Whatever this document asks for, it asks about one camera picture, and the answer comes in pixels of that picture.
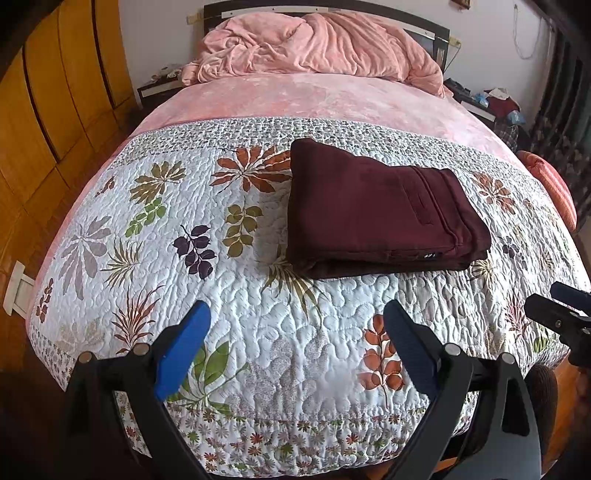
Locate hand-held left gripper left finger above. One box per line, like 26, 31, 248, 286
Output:
46, 300, 213, 480

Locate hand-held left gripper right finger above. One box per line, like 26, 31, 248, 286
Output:
384, 299, 542, 480

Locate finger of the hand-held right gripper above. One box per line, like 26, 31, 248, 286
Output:
524, 292, 591, 343
549, 281, 591, 319

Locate maroon pants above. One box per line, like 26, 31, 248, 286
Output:
285, 137, 493, 281

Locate person's dark clothing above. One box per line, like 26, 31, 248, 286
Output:
524, 364, 562, 426

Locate floral quilted bedspread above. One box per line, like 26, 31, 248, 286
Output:
28, 117, 575, 478

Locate orange striped cushion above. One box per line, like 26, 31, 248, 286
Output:
517, 150, 579, 232

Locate dark patterned curtain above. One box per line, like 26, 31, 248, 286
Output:
526, 18, 591, 185

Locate pile of clothes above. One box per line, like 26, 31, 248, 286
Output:
480, 85, 527, 126

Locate dark cluttered nightstand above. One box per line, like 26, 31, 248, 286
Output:
445, 78, 509, 126

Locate dark nightstand with white front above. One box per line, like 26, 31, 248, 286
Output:
137, 69, 195, 112

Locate pink bed sheet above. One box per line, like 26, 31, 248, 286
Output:
106, 74, 525, 167

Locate wooden wardrobe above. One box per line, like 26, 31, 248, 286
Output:
0, 0, 139, 296

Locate crumpled pink blanket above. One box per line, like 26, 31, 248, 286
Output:
180, 13, 455, 99

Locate dark bed headboard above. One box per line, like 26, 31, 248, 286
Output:
203, 0, 451, 77

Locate white plastic frame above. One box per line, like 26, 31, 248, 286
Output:
2, 261, 36, 317

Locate white wall cord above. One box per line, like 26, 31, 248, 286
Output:
512, 2, 555, 61

